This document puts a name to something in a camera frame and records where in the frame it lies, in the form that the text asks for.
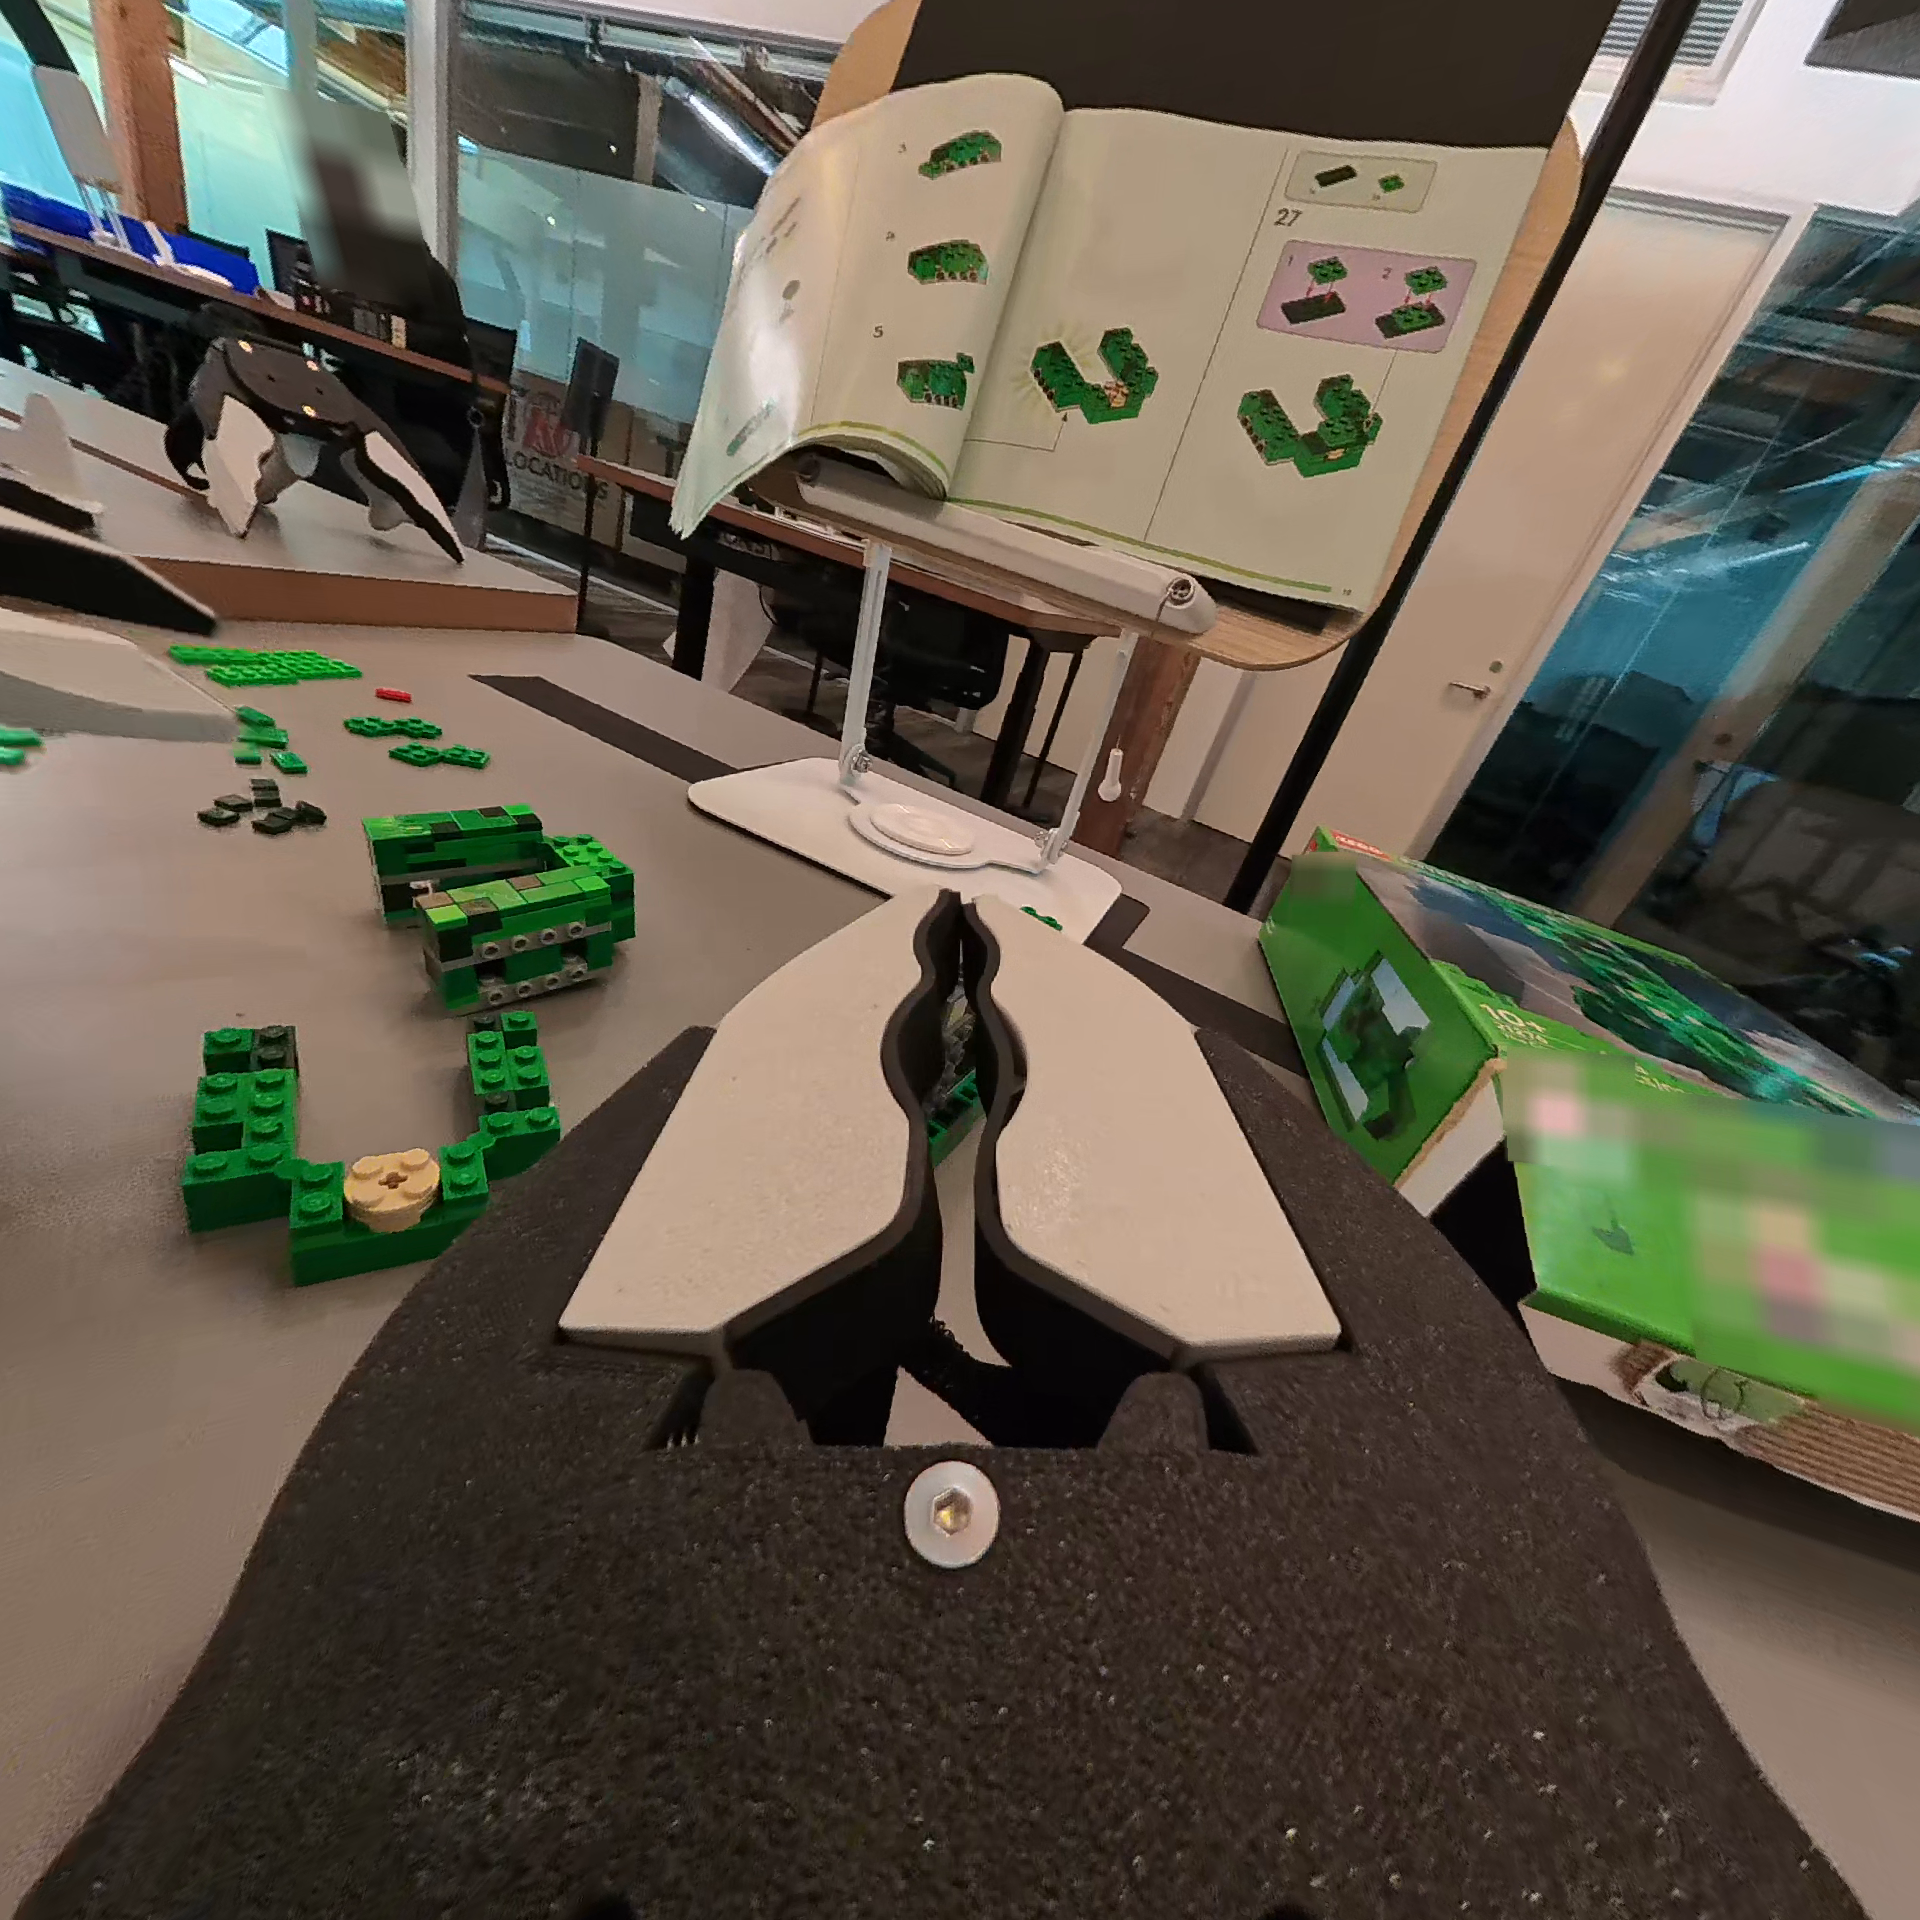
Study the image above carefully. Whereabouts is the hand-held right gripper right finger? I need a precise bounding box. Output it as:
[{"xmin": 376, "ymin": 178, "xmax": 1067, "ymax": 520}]
[{"xmin": 961, "ymin": 893, "xmax": 1346, "ymax": 1374}]

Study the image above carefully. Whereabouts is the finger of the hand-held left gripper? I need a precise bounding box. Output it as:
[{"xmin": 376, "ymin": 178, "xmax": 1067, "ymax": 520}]
[
  {"xmin": 0, "ymin": 506, "xmax": 223, "ymax": 636},
  {"xmin": 0, "ymin": 621, "xmax": 243, "ymax": 747}
]

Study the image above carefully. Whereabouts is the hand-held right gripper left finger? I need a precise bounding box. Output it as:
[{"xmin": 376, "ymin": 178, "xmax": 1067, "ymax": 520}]
[{"xmin": 558, "ymin": 884, "xmax": 967, "ymax": 1374}]

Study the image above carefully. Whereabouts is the small green brick piece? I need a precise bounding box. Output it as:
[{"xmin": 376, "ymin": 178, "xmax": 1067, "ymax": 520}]
[{"xmin": 930, "ymin": 995, "xmax": 987, "ymax": 1166}]

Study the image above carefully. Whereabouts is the grey desk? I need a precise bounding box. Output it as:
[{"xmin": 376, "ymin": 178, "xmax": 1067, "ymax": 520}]
[{"xmin": 0, "ymin": 621, "xmax": 1920, "ymax": 1920}]

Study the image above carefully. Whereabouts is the grey side table wooden edge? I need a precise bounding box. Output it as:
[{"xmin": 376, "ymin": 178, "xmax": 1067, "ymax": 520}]
[{"xmin": 0, "ymin": 360, "xmax": 580, "ymax": 631}]

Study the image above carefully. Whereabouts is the stack of bright green plates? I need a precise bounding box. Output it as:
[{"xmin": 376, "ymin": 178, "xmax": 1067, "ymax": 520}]
[{"xmin": 168, "ymin": 642, "xmax": 362, "ymax": 689}]

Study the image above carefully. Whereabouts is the group of dark green tiles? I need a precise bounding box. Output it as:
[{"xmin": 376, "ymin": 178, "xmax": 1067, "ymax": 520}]
[{"xmin": 199, "ymin": 775, "xmax": 328, "ymax": 836}]

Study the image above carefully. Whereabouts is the green toy set box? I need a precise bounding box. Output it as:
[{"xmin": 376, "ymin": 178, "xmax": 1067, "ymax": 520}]
[{"xmin": 1256, "ymin": 828, "xmax": 1920, "ymax": 1517}]

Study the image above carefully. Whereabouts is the spare black and white gripper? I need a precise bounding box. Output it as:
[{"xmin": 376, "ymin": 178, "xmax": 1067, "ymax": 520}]
[{"xmin": 165, "ymin": 336, "xmax": 468, "ymax": 564}]

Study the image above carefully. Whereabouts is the white book stand wooden board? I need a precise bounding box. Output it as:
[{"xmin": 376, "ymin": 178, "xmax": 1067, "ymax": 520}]
[{"xmin": 682, "ymin": 0, "xmax": 1631, "ymax": 940}]

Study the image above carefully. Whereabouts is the green and grey brick build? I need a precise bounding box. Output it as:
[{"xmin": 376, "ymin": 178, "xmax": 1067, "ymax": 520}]
[{"xmin": 365, "ymin": 803, "xmax": 640, "ymax": 1021}]

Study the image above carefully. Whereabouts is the black slanted pole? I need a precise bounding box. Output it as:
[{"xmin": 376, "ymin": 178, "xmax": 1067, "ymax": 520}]
[{"xmin": 1223, "ymin": 0, "xmax": 1712, "ymax": 914}]

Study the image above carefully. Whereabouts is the green U-shaped brick assembly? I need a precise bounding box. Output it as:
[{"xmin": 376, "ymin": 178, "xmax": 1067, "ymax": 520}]
[{"xmin": 183, "ymin": 1007, "xmax": 565, "ymax": 1289}]

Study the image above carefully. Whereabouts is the black office chair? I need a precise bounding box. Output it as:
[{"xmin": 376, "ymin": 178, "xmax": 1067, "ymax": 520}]
[{"xmin": 764, "ymin": 584, "xmax": 1009, "ymax": 781}]

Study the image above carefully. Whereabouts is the white door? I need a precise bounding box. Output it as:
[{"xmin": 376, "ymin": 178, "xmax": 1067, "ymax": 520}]
[{"xmin": 1274, "ymin": 186, "xmax": 1795, "ymax": 962}]

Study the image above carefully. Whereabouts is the open building instruction booklet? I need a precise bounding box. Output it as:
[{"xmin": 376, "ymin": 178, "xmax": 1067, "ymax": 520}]
[{"xmin": 666, "ymin": 73, "xmax": 1548, "ymax": 601}]

